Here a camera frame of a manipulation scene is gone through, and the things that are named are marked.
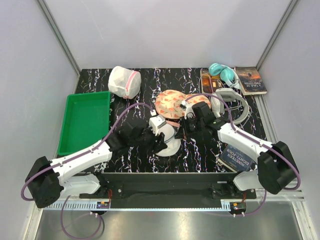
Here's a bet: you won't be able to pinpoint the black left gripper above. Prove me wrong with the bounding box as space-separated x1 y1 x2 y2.
129 122 168 154

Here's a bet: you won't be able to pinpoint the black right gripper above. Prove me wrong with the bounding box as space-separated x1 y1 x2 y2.
175 115 205 140

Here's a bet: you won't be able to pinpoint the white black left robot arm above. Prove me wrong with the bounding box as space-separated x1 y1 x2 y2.
23 117 175 209

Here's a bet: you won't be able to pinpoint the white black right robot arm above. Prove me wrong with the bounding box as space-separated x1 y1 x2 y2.
176 101 301 199

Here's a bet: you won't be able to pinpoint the pink-trimmed round mesh laundry bag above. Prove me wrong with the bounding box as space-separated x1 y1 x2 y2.
108 66 142 100

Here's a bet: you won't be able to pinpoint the Nineteen Eighty-Four blue book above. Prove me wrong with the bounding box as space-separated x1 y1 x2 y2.
217 144 257 173

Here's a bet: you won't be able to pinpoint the orange dark paperback book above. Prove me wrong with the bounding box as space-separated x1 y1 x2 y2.
200 68 225 94

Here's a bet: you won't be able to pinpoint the teal white headphones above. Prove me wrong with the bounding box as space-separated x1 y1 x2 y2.
208 63 241 90

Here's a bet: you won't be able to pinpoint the green plastic tray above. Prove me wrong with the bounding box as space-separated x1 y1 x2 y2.
57 91 111 156

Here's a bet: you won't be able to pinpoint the Tale of Two Cities book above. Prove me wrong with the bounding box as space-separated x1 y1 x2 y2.
234 66 268 96

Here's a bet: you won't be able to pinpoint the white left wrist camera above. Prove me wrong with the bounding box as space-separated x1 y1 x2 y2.
148 115 167 136

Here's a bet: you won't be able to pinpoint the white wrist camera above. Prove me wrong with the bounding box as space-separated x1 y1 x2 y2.
148 115 167 136
180 100 195 119

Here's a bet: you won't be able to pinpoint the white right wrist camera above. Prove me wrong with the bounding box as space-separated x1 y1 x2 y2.
180 100 195 119

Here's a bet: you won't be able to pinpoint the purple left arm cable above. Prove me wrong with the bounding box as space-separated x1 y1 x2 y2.
20 102 158 238

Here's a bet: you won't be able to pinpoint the grey white wired headset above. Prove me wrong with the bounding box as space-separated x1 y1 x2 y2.
210 88 250 125

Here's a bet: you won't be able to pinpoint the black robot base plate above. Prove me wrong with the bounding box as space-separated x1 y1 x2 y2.
79 173 257 211

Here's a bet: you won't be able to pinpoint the aluminium frame rail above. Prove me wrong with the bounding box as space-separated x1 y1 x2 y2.
29 180 306 213

